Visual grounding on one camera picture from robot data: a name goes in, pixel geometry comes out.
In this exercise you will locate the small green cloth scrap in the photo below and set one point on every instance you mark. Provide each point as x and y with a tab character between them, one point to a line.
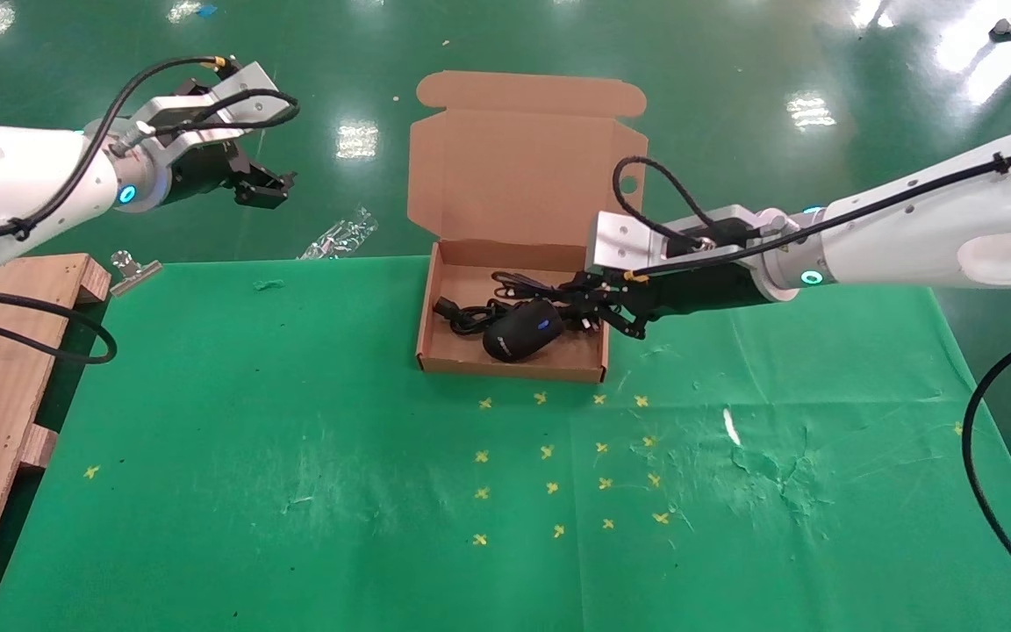
268	285

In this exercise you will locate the blue tape scrap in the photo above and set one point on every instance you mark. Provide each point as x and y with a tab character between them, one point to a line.
206	12

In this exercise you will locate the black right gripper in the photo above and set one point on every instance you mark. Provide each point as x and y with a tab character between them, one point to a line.
707	290

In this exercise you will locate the silver metal binder clip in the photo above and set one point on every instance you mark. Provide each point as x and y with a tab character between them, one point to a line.
132	274

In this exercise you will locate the open brown cardboard box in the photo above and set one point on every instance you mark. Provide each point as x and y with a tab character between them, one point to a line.
514	175

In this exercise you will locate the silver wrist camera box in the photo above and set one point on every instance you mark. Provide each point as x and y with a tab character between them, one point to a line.
620	241
247	88

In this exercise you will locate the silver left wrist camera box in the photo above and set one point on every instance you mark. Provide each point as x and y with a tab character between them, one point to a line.
247	88

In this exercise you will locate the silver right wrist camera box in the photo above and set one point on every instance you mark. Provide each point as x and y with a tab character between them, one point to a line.
620	241

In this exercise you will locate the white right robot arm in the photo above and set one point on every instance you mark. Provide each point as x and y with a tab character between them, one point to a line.
944	228

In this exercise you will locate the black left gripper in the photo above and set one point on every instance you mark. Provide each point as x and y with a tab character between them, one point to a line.
203	171

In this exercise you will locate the clear plastic wrapper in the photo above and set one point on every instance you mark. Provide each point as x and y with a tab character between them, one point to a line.
339	237

